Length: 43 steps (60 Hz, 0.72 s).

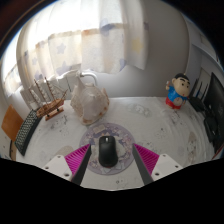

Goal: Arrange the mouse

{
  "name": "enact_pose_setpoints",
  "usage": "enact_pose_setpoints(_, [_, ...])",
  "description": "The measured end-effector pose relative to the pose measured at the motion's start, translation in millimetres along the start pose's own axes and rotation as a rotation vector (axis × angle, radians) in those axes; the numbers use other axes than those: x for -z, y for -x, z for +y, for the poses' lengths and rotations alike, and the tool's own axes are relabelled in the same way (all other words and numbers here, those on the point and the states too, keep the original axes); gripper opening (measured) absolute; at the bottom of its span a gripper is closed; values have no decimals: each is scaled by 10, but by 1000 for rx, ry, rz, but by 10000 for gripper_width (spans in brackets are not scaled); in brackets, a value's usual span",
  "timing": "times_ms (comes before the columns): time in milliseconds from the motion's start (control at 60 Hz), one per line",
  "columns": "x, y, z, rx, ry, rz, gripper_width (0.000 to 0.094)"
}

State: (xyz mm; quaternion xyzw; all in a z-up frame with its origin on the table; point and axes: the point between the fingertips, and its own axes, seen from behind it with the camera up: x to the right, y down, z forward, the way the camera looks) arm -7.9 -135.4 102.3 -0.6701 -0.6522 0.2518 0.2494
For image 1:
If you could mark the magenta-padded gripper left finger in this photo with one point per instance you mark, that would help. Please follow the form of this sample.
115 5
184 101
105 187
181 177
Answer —
76 160

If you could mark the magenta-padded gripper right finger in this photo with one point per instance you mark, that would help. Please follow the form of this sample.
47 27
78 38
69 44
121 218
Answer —
148 160

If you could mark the black computer mouse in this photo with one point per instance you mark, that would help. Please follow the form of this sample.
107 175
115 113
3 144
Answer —
107 151

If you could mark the round purple printed mouse pad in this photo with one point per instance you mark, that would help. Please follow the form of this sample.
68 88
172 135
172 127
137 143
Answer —
125 140

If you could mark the white cartoon-print tablecloth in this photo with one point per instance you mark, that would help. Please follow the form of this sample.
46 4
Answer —
160 130

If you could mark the black keyboard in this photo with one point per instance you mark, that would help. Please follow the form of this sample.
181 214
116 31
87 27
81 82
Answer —
27 131

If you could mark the large white conch shell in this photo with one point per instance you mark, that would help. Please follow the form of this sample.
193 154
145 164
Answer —
89 103

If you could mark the wooden model sailing ship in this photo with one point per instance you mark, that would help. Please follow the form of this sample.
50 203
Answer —
50 107

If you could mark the small black box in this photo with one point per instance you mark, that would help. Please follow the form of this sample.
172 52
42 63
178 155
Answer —
211 128

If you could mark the brown wooden chair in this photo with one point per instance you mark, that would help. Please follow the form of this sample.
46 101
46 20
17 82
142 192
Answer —
11 122

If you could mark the black router with antennas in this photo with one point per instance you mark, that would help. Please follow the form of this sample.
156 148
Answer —
197 104

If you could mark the cartoon boy figurine clock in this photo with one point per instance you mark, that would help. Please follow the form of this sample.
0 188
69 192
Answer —
178 91

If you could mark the white radiator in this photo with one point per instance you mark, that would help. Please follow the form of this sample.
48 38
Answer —
28 95

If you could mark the black computer monitor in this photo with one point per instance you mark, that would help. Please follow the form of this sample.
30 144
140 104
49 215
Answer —
216 96

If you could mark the white star-print curtain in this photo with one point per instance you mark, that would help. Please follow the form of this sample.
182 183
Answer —
93 36

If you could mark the white wall shelf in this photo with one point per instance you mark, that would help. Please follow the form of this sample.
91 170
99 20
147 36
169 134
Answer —
206 50

